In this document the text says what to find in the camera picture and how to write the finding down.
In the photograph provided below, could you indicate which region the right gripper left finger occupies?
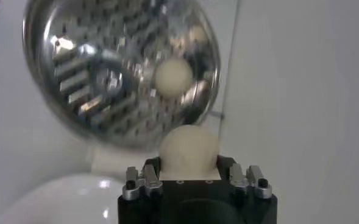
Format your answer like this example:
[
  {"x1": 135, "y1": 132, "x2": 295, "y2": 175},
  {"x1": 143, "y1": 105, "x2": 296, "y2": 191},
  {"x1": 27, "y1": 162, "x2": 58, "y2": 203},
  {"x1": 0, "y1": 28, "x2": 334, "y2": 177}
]
[{"x1": 121, "y1": 156, "x2": 165, "y2": 201}]

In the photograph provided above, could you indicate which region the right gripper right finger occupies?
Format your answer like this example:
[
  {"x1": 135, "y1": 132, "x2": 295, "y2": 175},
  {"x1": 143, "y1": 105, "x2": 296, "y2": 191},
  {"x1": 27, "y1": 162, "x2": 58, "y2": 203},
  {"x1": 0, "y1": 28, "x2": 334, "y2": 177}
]
[{"x1": 216, "y1": 155, "x2": 273, "y2": 200}]

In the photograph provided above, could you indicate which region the white steamed baozi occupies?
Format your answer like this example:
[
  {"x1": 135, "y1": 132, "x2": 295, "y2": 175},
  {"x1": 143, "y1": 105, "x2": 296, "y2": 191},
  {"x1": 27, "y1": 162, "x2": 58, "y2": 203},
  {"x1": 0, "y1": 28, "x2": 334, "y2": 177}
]
[
  {"x1": 154, "y1": 57, "x2": 194, "y2": 99},
  {"x1": 159, "y1": 124, "x2": 221, "y2": 181}
]

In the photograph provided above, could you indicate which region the stainless steel steamer basket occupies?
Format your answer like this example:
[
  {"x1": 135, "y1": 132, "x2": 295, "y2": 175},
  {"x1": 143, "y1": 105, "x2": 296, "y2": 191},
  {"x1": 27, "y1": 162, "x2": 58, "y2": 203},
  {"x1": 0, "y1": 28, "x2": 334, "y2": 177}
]
[{"x1": 22, "y1": 0, "x2": 222, "y2": 152}]

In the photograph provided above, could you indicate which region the white round plate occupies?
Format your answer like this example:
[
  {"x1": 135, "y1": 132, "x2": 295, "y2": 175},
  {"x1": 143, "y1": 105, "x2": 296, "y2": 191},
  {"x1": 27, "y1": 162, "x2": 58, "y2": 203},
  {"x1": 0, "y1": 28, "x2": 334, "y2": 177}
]
[{"x1": 0, "y1": 173, "x2": 125, "y2": 224}]

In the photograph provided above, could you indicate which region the white work table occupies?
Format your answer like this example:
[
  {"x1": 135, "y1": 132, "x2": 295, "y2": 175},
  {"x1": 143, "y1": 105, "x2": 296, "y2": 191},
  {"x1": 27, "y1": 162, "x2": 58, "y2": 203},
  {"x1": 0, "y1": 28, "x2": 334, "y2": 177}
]
[{"x1": 0, "y1": 0, "x2": 240, "y2": 224}]

